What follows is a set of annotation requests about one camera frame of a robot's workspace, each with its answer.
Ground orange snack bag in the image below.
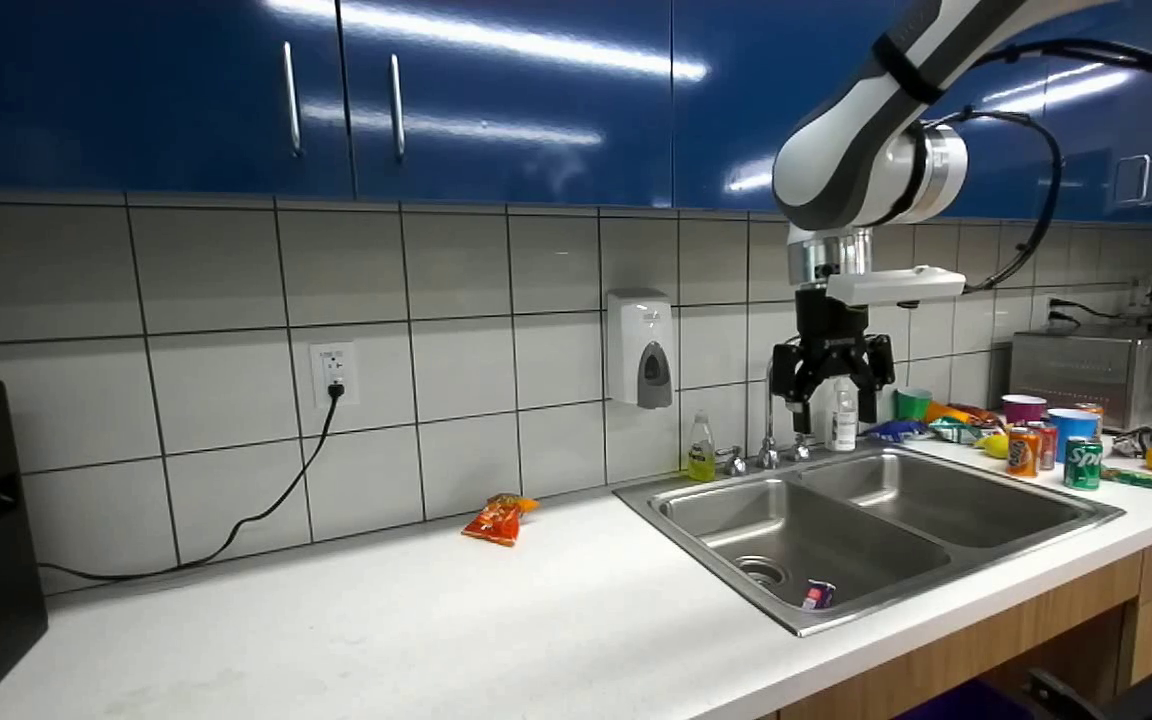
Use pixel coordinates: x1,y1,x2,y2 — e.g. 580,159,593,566
925,402,1001,431

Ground blue snack packet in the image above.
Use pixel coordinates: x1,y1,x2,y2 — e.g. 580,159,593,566
862,415,929,448

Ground white wall soap dispenser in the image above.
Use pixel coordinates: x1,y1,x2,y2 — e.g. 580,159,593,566
599,288,681,412

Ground wooden apron panel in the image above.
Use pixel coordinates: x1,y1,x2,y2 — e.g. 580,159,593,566
773,554,1147,720

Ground purple protein bar packet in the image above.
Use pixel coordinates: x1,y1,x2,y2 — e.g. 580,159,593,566
794,578,839,618

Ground orange snack packet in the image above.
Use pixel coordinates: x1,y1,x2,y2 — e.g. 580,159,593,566
461,489,543,554

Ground silver toaster oven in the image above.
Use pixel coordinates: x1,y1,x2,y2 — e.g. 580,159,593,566
1002,323,1152,438

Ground white wall outlet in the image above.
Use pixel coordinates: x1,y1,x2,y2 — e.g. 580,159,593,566
309,340,359,405

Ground chrome sink faucet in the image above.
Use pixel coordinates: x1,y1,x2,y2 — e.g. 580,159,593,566
715,390,823,482

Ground yellow round object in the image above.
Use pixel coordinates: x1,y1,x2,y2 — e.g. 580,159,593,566
972,424,1015,464

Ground green soda can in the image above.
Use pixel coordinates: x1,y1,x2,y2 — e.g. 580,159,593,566
1060,431,1106,498

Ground orange soda can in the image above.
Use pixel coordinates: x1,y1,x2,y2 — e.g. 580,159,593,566
1002,424,1048,486

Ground stainless steel double sink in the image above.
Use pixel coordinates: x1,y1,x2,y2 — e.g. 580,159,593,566
612,440,1129,640

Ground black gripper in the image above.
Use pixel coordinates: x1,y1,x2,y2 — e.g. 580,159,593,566
769,286,901,438

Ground green plastic cup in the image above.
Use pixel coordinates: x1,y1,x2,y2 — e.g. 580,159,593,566
886,386,935,430

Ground black chair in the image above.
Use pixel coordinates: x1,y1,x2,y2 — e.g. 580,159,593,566
1024,648,1152,720

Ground black power cord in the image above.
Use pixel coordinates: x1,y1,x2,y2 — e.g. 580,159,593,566
35,381,347,587

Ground red soda can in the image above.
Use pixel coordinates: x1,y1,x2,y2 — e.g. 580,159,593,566
1030,415,1064,478

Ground green snack bag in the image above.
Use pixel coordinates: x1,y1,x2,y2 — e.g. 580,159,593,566
929,415,1001,448

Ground green marker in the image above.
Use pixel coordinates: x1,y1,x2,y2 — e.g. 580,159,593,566
1099,464,1152,500

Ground blue glossy cabinet door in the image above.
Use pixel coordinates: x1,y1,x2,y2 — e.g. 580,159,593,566
0,0,353,210
670,0,902,224
958,0,1075,230
339,0,681,216
1068,54,1152,234

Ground blue and white cup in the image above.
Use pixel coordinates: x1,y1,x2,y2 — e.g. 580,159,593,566
1042,405,1106,458

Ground silver cabinet door handle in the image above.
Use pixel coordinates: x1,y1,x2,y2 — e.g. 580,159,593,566
384,50,412,166
1111,153,1152,210
280,35,309,159

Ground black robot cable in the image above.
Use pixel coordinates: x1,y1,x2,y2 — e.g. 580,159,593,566
941,35,1152,296

